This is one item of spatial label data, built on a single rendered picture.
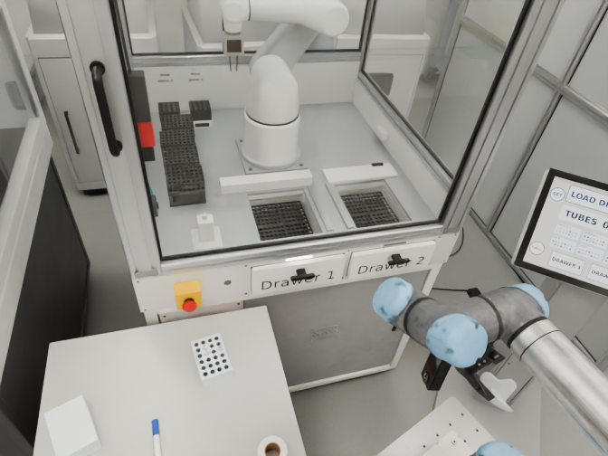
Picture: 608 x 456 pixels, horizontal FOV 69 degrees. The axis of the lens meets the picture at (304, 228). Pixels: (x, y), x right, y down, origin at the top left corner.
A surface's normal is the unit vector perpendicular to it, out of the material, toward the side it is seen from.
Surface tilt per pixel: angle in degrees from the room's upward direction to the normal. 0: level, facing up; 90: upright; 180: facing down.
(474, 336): 59
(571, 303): 90
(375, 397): 0
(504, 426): 3
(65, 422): 0
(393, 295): 53
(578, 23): 90
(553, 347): 25
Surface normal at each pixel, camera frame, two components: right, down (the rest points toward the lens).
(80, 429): 0.09, -0.73
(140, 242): 0.27, 0.68
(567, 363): -0.33, -0.62
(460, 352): 0.37, 0.18
